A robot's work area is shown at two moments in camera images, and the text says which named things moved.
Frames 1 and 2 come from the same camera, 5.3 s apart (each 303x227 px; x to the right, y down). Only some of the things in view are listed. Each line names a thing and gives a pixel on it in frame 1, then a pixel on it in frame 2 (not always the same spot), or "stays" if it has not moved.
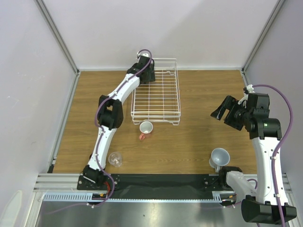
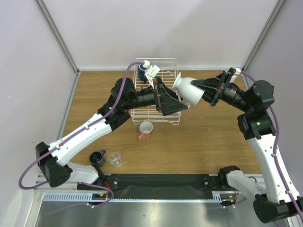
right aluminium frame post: (262, 35) stays
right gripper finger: (227, 103) -> (210, 84)
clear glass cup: (115, 159) stays
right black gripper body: (231, 113) -> (219, 88)
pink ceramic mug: (146, 128) stays
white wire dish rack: (159, 100) stays
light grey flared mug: (219, 157) -> (190, 94)
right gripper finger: (218, 114) -> (210, 95)
